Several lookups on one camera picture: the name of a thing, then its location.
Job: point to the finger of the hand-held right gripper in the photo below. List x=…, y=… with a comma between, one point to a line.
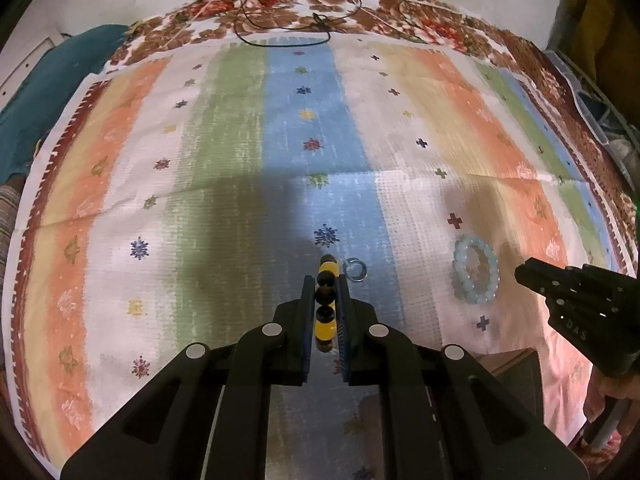
x=532, y=280
x=550, y=267

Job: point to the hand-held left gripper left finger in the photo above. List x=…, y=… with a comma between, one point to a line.
x=300, y=332

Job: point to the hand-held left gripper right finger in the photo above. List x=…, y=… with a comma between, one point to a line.
x=347, y=332

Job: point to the person's right hand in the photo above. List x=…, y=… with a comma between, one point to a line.
x=607, y=395

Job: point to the clear plastic bag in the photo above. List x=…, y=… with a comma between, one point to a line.
x=600, y=110

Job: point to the striped pastel cloth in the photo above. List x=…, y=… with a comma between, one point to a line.
x=240, y=160

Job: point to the mustard hanging garment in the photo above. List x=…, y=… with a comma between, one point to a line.
x=600, y=20

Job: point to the grey striped pillow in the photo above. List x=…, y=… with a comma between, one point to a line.
x=9, y=210

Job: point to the teal pillow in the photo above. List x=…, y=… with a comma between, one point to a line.
x=55, y=90

